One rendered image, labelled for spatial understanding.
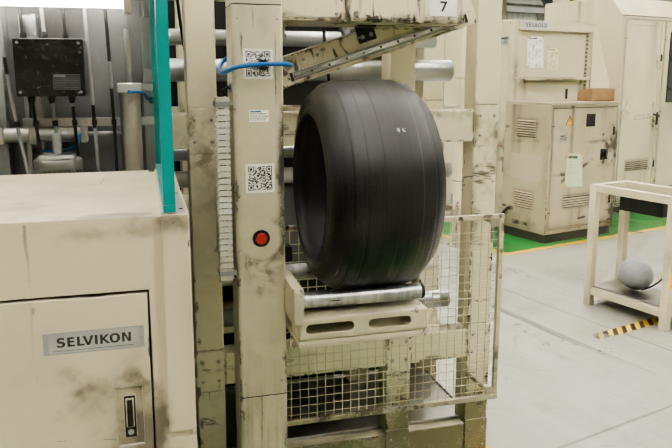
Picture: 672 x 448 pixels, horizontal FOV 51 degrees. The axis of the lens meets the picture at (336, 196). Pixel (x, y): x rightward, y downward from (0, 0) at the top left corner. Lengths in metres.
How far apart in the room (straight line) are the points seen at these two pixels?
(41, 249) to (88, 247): 0.07
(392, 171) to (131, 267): 0.77
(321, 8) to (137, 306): 1.21
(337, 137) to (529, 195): 4.93
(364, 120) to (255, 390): 0.79
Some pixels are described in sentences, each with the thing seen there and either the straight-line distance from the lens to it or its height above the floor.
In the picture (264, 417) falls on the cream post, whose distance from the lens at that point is 2.02.
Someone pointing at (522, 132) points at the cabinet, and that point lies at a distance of 6.57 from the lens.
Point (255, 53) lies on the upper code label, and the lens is 1.80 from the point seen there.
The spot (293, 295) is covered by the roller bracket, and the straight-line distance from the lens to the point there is 1.79.
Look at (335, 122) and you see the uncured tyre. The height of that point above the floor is 1.37.
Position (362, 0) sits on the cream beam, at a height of 1.70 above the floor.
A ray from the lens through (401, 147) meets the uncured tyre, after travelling 1.72.
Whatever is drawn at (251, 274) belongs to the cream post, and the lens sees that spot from 1.87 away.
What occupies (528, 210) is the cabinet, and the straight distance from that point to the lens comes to 6.59.
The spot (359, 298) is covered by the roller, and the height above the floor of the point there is 0.90.
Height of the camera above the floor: 1.48
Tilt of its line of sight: 10 degrees down
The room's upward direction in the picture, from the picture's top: straight up
